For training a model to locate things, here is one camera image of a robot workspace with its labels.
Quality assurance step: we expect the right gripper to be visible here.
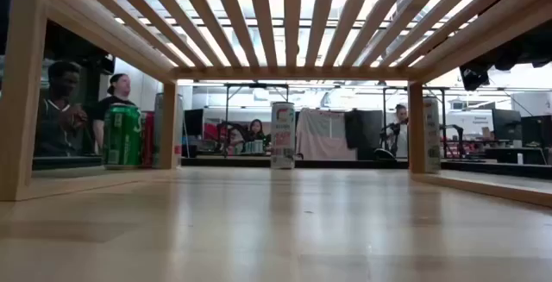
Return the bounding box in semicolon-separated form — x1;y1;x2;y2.
459;40;523;92

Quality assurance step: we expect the tall white beverage can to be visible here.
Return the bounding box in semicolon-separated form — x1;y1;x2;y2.
270;101;297;171
423;96;442;174
153;91;185;170

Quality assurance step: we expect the green Sprite can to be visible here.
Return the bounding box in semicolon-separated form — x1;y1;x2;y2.
102;103;144;170

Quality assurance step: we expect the red soda can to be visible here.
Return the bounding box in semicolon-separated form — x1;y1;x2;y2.
141;110;156;169

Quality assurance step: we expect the wooden slatted shelf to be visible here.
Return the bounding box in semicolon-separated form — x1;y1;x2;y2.
0;0;552;209

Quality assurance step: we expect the person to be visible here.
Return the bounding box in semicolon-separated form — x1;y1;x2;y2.
244;118;271;154
92;72;139;154
34;60;91;158
385;103;410;159

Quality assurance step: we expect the black hanging cloth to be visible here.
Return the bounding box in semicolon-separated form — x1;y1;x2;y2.
344;109;385;150

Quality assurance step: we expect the pink hanging cloth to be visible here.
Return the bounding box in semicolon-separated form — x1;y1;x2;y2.
295;108;357;161

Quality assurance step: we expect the black gantry frame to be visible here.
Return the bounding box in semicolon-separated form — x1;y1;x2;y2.
382;85;448;158
223;82;290;158

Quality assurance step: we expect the black aluminium table frame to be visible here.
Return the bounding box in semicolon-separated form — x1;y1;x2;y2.
32;154;552;180

